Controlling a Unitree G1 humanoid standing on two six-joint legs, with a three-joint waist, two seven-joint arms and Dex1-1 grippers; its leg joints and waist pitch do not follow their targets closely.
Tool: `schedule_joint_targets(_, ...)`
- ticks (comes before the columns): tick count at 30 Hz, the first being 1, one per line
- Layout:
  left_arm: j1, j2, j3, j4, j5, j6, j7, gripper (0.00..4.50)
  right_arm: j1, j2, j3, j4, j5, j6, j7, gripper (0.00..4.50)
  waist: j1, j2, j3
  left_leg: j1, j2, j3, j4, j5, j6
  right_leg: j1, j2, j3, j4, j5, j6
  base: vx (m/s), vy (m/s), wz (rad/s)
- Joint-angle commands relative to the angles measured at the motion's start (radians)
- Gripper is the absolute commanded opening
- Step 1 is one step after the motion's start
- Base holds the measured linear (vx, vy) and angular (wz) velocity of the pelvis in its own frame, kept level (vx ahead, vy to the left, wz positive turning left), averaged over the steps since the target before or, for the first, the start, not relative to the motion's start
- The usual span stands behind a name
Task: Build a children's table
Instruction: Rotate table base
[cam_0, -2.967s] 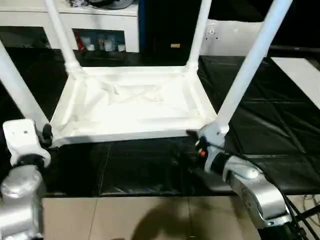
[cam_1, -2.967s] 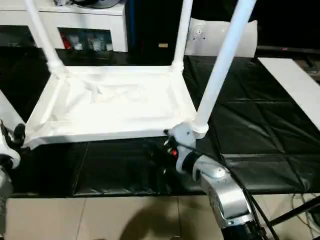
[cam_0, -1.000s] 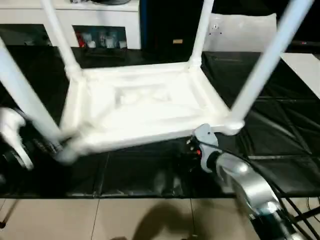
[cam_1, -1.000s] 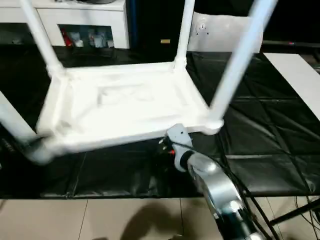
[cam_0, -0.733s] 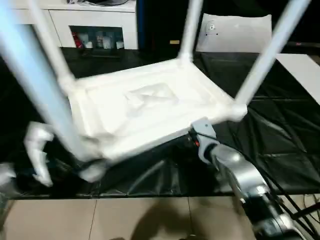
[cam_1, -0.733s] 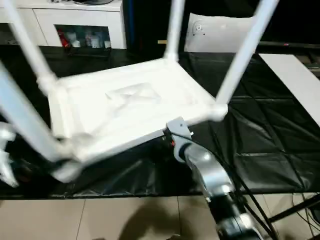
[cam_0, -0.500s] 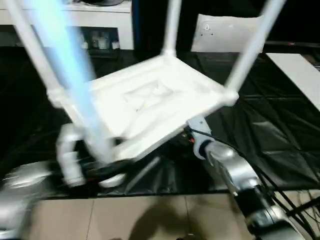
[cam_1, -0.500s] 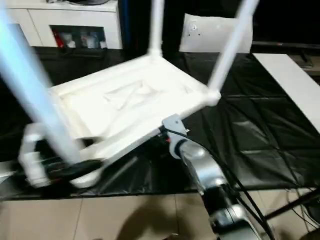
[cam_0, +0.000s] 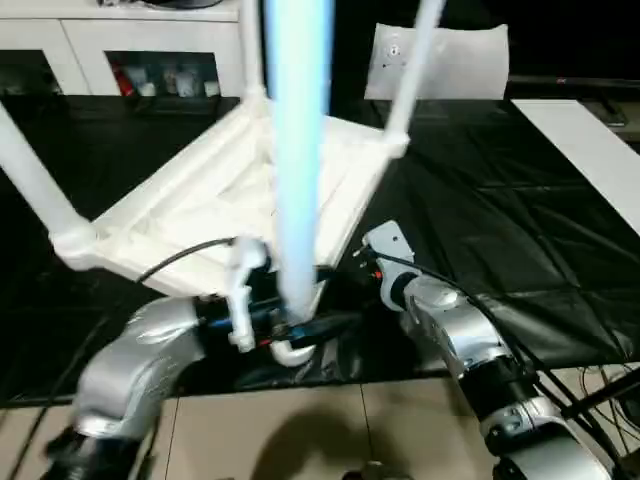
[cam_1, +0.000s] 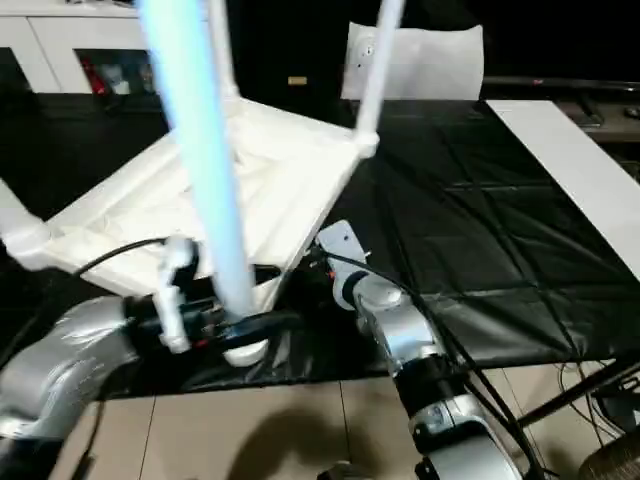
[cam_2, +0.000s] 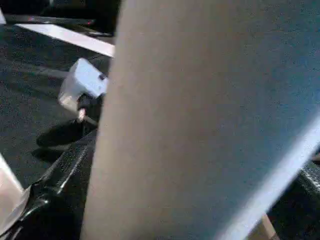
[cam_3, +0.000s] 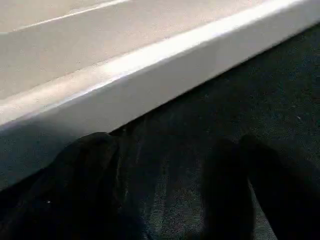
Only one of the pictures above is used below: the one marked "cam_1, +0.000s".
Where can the white plastic table top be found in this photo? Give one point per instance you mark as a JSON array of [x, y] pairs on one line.
[[280, 175]]

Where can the white plastic table leg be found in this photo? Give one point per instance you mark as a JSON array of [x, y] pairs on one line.
[[200, 150], [222, 50], [20, 225], [377, 75]]

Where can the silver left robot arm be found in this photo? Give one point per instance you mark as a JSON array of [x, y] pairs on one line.
[[65, 350]]

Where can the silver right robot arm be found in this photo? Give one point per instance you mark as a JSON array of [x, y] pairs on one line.
[[410, 340]]

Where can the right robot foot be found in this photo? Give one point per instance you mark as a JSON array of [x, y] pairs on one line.
[[345, 472]]

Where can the small yellow label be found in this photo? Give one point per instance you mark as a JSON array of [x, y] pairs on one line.
[[297, 80]]

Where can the white plastic chair shell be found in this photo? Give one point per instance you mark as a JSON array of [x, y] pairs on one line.
[[435, 65]]

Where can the small white jar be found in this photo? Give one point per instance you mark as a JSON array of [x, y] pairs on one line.
[[118, 86]]

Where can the red packet in cabinet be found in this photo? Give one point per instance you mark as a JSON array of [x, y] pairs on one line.
[[95, 77]]

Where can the white side table board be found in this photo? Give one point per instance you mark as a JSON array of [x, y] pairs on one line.
[[575, 160]]

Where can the white cabinet with glass doors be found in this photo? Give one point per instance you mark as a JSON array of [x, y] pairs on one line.
[[50, 50]]

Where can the black stand leg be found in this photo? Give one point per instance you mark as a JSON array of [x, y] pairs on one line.
[[575, 395]]

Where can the black flat monitor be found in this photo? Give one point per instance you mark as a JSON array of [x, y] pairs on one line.
[[560, 82]]

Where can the olive mottled bag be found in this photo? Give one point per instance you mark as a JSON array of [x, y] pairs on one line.
[[612, 462]]

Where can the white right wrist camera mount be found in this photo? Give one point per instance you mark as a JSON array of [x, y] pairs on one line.
[[345, 250]]

